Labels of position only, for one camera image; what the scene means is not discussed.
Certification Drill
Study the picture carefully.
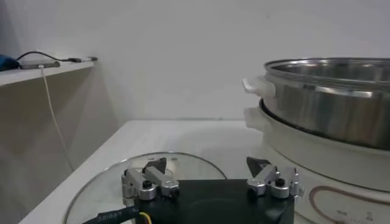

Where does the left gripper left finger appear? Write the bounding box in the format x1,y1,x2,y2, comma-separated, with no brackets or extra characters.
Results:
121,157,180,201

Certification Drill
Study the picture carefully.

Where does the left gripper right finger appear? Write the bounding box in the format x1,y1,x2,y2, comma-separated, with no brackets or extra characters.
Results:
246,156,305,199

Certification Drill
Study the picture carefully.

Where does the glass pot lid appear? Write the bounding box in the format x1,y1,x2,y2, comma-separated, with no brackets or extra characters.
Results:
63,152,228,224

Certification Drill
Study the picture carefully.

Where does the steel steamer basket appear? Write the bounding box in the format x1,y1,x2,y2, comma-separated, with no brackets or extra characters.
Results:
242,57,390,150

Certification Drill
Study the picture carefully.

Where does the white electric cooker base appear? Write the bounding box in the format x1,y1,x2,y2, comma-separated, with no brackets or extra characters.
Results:
243,100,390,224

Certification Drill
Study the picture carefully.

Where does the white side table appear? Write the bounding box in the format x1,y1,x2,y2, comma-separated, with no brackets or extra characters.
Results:
0,60,96,88

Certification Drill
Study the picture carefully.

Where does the black smartphone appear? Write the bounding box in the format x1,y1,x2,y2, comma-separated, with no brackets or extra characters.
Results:
18,60,61,70

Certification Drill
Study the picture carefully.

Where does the blue computer mouse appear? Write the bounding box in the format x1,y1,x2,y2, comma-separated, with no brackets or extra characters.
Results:
0,54,21,72

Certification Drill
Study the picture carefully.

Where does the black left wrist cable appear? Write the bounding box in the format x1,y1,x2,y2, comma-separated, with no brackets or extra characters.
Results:
81,205,153,224

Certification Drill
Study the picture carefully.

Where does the thin white charging cable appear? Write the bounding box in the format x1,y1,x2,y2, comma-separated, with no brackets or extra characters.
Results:
38,64,76,172

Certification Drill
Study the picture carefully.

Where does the black adapter cable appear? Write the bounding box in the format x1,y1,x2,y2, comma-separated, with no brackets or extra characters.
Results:
15,50,99,63

